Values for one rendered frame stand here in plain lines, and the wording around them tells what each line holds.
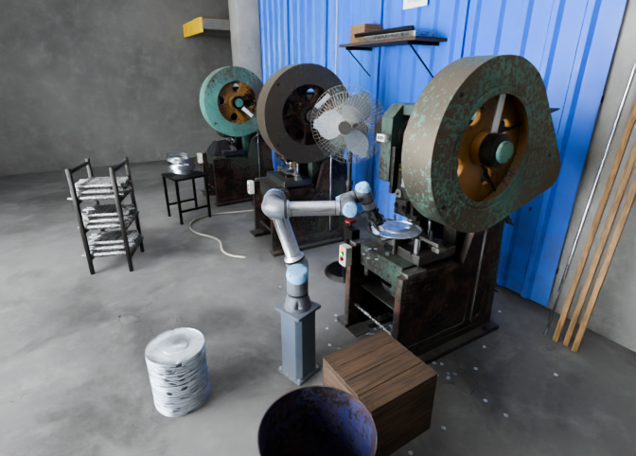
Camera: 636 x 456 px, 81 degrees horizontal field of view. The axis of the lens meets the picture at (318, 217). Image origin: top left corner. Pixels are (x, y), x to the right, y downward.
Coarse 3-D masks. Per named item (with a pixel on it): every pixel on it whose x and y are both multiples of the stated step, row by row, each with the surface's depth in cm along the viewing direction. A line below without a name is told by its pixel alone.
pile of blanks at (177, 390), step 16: (160, 368) 182; (176, 368) 183; (192, 368) 189; (160, 384) 187; (176, 384) 187; (192, 384) 192; (208, 384) 205; (160, 400) 191; (176, 400) 190; (192, 400) 194; (176, 416) 194
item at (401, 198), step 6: (402, 180) 219; (402, 186) 220; (396, 192) 224; (402, 192) 221; (396, 198) 223; (402, 198) 222; (408, 198) 218; (396, 204) 222; (402, 204) 218; (408, 204) 217; (396, 210) 225; (402, 210) 220; (408, 210) 218; (414, 210) 217
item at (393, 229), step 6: (384, 222) 237; (390, 222) 237; (396, 222) 237; (402, 222) 237; (408, 222) 236; (384, 228) 228; (390, 228) 226; (396, 228) 226; (402, 228) 226; (408, 228) 227; (414, 228) 227; (420, 228) 225; (384, 234) 219; (390, 234) 219; (396, 234) 219; (402, 234) 219; (408, 234) 219; (414, 234) 219
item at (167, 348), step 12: (156, 336) 202; (168, 336) 203; (180, 336) 203; (192, 336) 203; (156, 348) 193; (168, 348) 193; (180, 348) 193; (192, 348) 194; (156, 360) 185; (168, 360) 185
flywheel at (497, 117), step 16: (496, 96) 174; (512, 96) 180; (480, 112) 173; (496, 112) 170; (512, 112) 184; (480, 128) 175; (496, 128) 173; (464, 144) 173; (480, 144) 173; (496, 144) 167; (512, 144) 170; (464, 160) 177; (480, 160) 175; (496, 160) 171; (512, 160) 196; (464, 176) 180; (480, 176) 187; (496, 176) 194; (512, 176) 195; (464, 192) 184; (480, 192) 191; (496, 192) 195
